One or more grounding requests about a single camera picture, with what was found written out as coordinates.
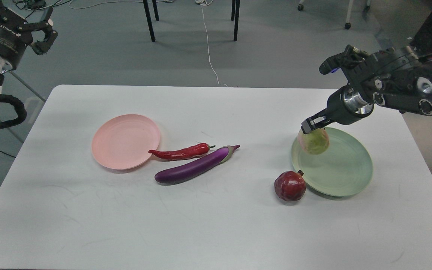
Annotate black floor cables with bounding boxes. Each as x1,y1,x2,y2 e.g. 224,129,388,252
12,0,74,12

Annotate red chili pepper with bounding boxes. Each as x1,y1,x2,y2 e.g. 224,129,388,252
148,143,215,161

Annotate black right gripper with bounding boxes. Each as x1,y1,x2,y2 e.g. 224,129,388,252
301,85,374,134

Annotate white floor cable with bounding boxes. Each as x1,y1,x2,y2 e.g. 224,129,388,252
195,0,233,88

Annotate red pomegranate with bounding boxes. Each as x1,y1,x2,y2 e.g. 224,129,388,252
274,170,306,202

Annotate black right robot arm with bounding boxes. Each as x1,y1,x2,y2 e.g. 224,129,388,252
301,45,432,134

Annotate purple eggplant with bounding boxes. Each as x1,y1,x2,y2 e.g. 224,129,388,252
154,145,240,185

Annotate black table leg left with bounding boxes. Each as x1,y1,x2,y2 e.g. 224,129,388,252
142,0,159,43

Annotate green plate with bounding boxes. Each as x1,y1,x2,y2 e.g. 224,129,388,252
291,127,374,197

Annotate black table leg right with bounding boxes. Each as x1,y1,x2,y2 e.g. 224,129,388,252
231,0,240,42

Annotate white caster chair base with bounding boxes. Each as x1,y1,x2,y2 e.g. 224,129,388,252
297,0,372,30

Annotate black table leg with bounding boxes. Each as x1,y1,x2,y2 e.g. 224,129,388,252
142,0,159,43
231,0,240,42

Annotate pink plate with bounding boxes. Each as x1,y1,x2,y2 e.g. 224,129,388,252
91,114,161,170

